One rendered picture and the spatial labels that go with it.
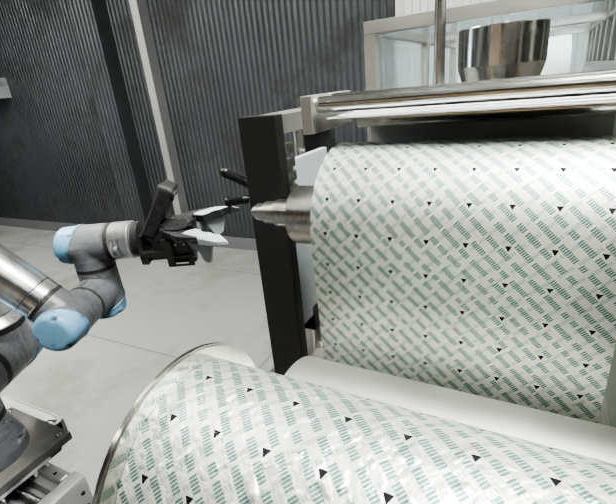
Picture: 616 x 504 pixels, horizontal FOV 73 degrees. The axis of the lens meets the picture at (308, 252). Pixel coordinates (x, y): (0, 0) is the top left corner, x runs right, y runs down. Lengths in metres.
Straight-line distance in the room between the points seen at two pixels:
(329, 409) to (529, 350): 0.20
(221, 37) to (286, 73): 0.67
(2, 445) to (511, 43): 1.18
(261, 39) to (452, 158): 3.45
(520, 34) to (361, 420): 0.68
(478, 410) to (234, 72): 3.71
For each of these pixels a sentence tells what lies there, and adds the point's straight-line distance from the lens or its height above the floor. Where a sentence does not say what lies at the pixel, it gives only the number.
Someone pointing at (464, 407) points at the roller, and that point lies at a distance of 0.35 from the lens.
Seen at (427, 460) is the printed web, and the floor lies 1.31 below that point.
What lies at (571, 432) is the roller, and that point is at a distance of 0.35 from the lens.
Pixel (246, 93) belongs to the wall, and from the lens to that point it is 3.86.
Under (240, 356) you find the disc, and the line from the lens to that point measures 0.31.
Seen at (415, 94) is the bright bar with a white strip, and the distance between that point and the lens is 0.39.
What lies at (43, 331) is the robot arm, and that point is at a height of 1.13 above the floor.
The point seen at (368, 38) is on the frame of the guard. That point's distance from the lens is 1.17.
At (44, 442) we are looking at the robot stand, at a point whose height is 0.82.
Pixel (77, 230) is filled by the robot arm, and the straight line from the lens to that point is 0.92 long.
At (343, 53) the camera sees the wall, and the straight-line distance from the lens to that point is 3.44.
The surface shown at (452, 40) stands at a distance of 1.13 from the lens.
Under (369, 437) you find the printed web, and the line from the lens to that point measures 0.21.
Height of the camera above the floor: 1.47
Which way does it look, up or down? 22 degrees down
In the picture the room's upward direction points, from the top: 6 degrees counter-clockwise
